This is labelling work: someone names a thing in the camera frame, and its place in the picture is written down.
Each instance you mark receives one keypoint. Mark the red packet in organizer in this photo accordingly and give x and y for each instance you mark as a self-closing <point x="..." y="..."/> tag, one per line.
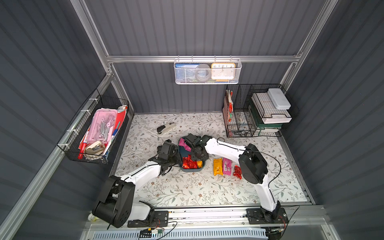
<point x="230" y="105"/>

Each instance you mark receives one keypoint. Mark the green paper tray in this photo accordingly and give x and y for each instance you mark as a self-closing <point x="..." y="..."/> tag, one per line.
<point x="268" y="130"/>

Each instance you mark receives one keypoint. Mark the yellow white alarm clock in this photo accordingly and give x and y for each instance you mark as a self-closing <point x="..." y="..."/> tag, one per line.
<point x="223" y="71"/>

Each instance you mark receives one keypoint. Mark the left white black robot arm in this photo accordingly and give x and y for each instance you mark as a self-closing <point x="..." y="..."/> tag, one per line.
<point x="116" y="202"/>

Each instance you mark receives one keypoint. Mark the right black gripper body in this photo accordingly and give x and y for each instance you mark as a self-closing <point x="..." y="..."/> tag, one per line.
<point x="194" y="150"/>

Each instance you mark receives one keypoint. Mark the white flat box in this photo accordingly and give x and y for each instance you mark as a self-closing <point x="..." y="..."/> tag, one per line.
<point x="279" y="99"/>

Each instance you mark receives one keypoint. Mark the floral table mat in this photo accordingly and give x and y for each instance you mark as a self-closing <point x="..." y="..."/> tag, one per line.
<point x="181" y="189"/>

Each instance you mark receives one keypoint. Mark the teal plastic storage box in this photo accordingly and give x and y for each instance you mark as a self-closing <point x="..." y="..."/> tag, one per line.
<point x="184" y="153"/>

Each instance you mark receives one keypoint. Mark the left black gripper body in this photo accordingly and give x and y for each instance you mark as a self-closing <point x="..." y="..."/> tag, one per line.
<point x="173" y="157"/>

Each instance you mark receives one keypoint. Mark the pink tea bag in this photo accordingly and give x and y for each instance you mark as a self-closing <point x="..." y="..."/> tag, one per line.
<point x="227" y="167"/>
<point x="183" y="144"/>

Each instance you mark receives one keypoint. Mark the blue box in basket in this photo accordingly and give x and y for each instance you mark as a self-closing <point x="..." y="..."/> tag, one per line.
<point x="185" y="72"/>

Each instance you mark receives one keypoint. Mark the white wire wall basket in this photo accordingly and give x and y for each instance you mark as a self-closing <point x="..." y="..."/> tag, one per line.
<point x="209" y="62"/>

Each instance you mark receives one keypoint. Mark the red tea bag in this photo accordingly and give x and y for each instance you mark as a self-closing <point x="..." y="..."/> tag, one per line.
<point x="188" y="163"/>
<point x="237" y="172"/>

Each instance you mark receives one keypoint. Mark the pink pencil case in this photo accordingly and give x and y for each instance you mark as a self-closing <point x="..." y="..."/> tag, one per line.
<point x="102" y="126"/>

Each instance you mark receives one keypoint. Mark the grey tape roll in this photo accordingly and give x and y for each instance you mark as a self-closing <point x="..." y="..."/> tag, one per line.
<point x="203" y="73"/>

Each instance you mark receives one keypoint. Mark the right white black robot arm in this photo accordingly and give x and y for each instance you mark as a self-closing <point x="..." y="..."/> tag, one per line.
<point x="251" y="161"/>

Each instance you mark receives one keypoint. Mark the black wire side basket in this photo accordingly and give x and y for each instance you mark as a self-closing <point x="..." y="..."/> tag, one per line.
<point x="74" y="144"/>

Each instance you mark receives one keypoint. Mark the black wire desk organizer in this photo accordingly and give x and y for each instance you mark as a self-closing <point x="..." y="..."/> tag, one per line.
<point x="249" y="111"/>

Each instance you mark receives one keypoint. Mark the beige black stapler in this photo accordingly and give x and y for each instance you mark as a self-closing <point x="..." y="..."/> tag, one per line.
<point x="163" y="129"/>

